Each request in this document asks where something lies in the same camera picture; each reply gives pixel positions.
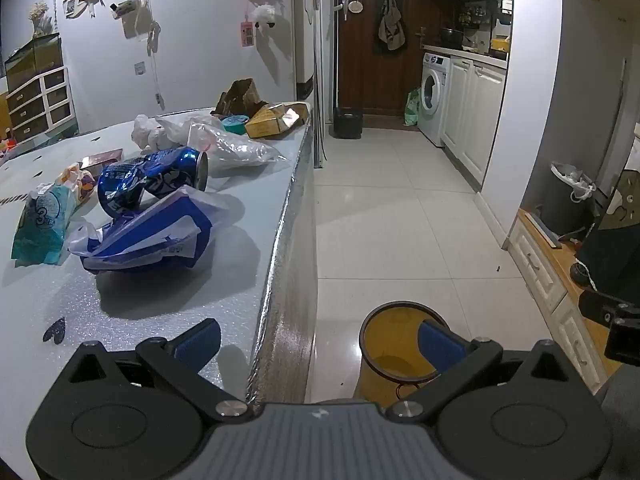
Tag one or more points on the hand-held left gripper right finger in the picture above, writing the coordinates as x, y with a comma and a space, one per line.
440, 345

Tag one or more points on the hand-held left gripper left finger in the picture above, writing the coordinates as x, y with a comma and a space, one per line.
200, 342

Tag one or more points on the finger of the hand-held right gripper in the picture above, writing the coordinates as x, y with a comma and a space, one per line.
622, 332

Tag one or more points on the yellow trash bin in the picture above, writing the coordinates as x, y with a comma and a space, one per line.
385, 340

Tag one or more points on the blue white plastic bag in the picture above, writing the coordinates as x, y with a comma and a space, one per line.
150, 235

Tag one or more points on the blue crushed can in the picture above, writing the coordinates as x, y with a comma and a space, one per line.
160, 175

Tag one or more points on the teal wrapper packet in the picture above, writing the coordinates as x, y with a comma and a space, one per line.
42, 225

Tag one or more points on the clear plastic bag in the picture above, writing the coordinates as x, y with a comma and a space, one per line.
230, 147

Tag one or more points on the orange white snack wrapper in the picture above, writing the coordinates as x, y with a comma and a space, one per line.
80, 182

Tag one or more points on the pink packet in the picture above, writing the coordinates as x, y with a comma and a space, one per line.
102, 158

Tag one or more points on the white tissue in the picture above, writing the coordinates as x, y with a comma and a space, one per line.
147, 132

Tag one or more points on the teal round tub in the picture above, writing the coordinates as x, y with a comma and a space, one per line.
234, 124

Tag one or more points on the yellow cardboard box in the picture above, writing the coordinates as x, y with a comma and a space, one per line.
272, 120

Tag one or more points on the brown paper bag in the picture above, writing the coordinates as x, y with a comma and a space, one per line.
240, 96

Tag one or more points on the beige hanging shoulder bag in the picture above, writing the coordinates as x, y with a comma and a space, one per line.
391, 25

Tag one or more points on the grey clothing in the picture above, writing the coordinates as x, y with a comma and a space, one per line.
625, 400

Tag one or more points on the black round device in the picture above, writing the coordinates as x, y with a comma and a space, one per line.
580, 272

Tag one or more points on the black display panel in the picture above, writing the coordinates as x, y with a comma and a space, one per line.
610, 255

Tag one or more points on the wooden-top white cabinet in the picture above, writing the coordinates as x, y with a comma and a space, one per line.
540, 270

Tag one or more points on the dark flat tray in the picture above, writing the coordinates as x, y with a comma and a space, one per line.
546, 232

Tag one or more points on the white bin with liner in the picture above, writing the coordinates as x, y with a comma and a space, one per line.
567, 200

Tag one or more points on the white kitchen cabinet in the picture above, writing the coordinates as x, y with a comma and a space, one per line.
475, 110

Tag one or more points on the green plastic bag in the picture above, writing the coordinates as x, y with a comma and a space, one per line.
412, 109

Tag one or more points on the black floor bin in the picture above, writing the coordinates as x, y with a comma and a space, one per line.
347, 124

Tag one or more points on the white washing machine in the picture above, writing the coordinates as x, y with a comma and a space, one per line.
434, 95

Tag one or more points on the brown wooden door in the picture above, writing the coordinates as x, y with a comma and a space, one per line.
370, 75

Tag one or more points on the white drawer cabinet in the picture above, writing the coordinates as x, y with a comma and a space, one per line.
42, 105

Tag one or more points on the black cooking pot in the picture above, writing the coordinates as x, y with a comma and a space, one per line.
451, 36

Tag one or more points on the pink hanging tag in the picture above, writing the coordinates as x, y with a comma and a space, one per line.
247, 34

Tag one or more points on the white refrigerator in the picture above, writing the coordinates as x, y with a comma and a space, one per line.
305, 35

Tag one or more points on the glass fish tank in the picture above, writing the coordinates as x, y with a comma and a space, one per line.
32, 60

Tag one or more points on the white plush sheep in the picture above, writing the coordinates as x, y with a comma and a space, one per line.
264, 15

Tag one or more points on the dried flower bunch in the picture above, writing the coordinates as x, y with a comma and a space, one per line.
41, 20

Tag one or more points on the small paper wall note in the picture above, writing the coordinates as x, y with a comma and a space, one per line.
160, 100
140, 68

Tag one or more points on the small hanging wall card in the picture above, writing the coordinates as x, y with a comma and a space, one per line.
125, 9

